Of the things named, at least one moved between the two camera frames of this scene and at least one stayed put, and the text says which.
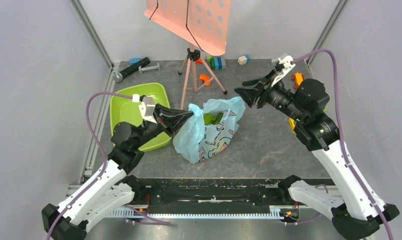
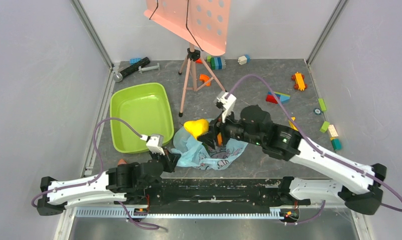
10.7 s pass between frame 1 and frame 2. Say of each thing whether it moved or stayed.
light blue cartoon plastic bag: moved
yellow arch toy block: stayed
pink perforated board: stayed
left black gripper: moved
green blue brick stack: stayed
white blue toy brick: stayed
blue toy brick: stayed
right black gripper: moved
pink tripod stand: stayed
